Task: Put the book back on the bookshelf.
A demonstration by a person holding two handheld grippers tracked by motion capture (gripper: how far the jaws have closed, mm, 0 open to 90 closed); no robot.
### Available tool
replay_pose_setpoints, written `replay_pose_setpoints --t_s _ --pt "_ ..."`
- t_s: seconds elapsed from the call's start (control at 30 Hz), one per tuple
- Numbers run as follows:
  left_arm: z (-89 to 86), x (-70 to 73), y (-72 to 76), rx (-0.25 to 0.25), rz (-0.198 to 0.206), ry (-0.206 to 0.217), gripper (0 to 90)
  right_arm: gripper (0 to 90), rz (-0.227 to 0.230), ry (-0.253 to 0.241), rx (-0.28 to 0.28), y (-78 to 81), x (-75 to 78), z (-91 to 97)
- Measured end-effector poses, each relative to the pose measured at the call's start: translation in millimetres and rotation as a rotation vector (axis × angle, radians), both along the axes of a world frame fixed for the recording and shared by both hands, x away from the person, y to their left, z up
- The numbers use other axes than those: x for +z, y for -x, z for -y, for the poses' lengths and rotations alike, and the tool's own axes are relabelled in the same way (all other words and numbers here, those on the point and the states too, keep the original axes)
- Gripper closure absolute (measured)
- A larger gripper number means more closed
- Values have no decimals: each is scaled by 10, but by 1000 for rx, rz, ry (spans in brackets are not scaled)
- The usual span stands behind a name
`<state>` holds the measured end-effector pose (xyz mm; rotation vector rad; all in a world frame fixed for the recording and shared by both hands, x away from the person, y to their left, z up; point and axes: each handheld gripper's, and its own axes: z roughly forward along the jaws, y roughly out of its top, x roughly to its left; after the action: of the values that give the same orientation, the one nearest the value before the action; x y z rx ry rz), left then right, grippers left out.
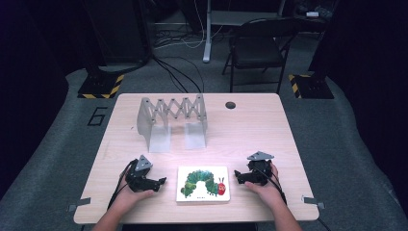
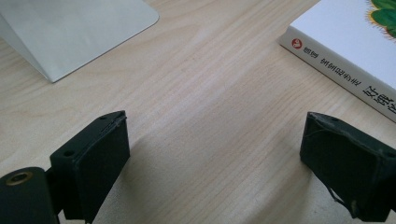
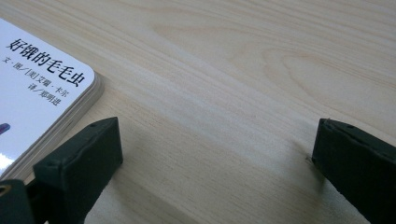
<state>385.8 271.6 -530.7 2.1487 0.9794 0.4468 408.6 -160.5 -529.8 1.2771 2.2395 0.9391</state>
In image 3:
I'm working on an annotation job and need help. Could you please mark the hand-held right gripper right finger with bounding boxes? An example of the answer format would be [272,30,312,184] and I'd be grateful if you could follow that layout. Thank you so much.
[311,118,396,224]

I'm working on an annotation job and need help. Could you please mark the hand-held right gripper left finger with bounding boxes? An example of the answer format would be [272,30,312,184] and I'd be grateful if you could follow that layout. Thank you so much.
[26,117,124,224]

